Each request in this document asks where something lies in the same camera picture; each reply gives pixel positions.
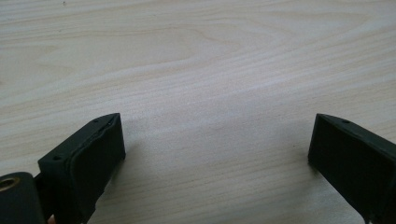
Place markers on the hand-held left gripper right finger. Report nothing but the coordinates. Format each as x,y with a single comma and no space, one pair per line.
355,161

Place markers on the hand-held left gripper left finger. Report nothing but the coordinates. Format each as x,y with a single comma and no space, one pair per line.
84,161

